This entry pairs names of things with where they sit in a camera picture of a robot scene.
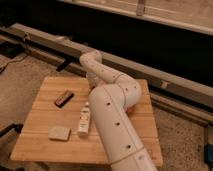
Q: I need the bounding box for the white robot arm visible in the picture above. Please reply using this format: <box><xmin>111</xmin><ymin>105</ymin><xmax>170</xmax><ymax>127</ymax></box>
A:
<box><xmin>80</xmin><ymin>50</ymin><xmax>157</xmax><ymax>171</ymax></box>

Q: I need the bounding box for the white sponge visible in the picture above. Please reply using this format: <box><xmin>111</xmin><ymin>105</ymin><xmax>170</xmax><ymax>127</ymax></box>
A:
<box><xmin>48</xmin><ymin>126</ymin><xmax>70</xmax><ymax>141</ymax></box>

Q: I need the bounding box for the dark brown rectangular block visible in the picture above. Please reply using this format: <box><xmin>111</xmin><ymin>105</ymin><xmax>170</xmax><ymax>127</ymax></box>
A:
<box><xmin>54</xmin><ymin>90</ymin><xmax>74</xmax><ymax>108</ymax></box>

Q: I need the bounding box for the white plastic bottle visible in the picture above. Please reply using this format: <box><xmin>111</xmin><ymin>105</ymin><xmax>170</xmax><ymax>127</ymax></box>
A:
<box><xmin>77</xmin><ymin>102</ymin><xmax>91</xmax><ymax>136</ymax></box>

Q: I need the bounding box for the red round plate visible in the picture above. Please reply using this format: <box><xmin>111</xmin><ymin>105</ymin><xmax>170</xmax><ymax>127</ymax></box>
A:
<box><xmin>126</xmin><ymin>105</ymin><xmax>135</xmax><ymax>113</ymax></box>

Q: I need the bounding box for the wooden board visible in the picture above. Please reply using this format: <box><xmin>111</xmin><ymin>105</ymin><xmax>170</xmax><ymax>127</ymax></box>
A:
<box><xmin>9</xmin><ymin>76</ymin><xmax>164</xmax><ymax>167</ymax></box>

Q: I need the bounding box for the black clamp left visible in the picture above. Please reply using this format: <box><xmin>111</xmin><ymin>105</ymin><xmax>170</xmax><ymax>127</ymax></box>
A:
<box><xmin>0</xmin><ymin>123</ymin><xmax>23</xmax><ymax>138</ymax></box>

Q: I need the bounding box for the black device on floor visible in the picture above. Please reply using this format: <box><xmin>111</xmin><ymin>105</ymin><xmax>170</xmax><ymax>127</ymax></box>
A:
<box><xmin>0</xmin><ymin>42</ymin><xmax>24</xmax><ymax>59</ymax></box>

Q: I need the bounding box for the blue object right edge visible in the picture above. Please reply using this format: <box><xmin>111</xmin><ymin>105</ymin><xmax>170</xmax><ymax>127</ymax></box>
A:
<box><xmin>204</xmin><ymin>144</ymin><xmax>213</xmax><ymax>164</ymax></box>

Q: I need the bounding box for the long aluminium rail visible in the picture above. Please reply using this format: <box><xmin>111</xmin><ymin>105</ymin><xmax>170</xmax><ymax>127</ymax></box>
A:
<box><xmin>0</xmin><ymin>24</ymin><xmax>213</xmax><ymax>125</ymax></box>

